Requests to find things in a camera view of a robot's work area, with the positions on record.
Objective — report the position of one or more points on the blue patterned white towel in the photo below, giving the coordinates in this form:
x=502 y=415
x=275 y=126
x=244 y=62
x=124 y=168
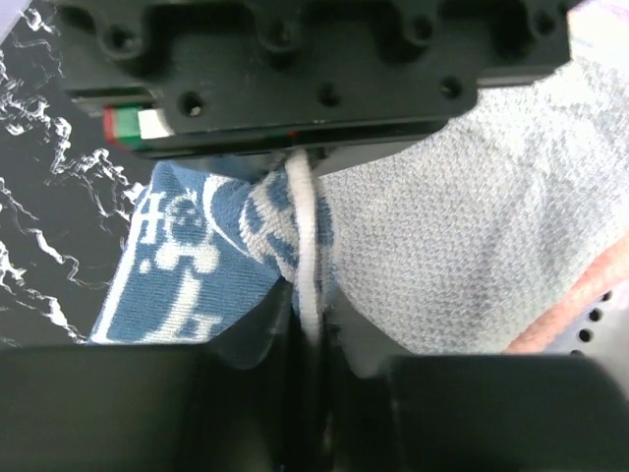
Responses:
x=204 y=249

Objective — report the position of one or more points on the black marble pattern mat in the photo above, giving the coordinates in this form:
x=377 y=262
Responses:
x=66 y=195

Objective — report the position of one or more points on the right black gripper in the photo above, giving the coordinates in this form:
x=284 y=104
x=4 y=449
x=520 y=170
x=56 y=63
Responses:
x=232 y=87

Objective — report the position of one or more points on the white perforated plastic basket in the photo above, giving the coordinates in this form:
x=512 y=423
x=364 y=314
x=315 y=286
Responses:
x=603 y=331

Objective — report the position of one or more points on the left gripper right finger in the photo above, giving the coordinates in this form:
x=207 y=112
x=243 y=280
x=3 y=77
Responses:
x=394 y=410

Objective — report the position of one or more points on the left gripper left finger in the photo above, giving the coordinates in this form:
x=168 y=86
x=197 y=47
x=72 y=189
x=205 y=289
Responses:
x=218 y=406

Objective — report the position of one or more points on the pink towel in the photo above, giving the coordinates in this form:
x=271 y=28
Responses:
x=608 y=270

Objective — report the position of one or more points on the cream white towel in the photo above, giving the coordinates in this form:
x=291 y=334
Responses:
x=461 y=242

